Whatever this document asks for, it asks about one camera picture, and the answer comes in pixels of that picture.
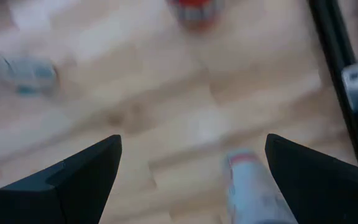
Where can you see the silver blue Red Bull can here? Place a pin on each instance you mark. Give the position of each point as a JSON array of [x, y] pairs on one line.
[[20, 73]]

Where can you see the white Celsius can silver lid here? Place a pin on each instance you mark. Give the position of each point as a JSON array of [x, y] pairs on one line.
[[250, 193]]

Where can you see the red soda can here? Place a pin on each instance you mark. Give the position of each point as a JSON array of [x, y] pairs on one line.
[[196, 12]]

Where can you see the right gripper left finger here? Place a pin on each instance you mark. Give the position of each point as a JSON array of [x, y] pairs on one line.
[[57, 199]]

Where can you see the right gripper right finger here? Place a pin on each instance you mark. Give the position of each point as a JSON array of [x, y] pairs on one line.
[[322, 199]]

